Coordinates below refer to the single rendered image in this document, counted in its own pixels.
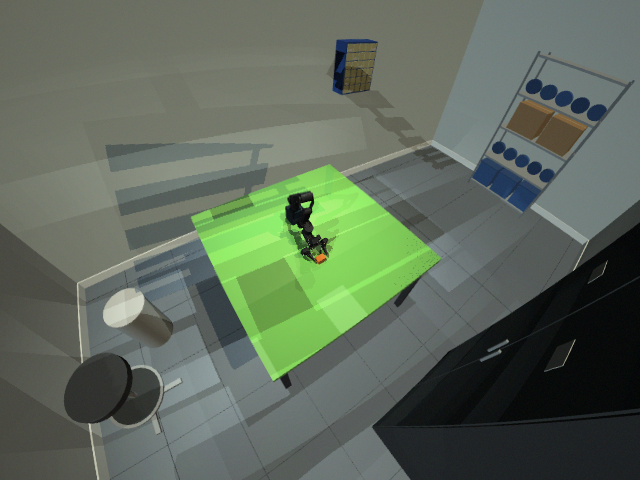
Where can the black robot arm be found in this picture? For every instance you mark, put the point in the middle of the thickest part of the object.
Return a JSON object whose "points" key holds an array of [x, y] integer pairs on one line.
{"points": [[295, 200]]}

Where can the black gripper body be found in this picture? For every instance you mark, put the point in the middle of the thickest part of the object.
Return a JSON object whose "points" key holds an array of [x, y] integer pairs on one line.
{"points": [[306, 249]]}

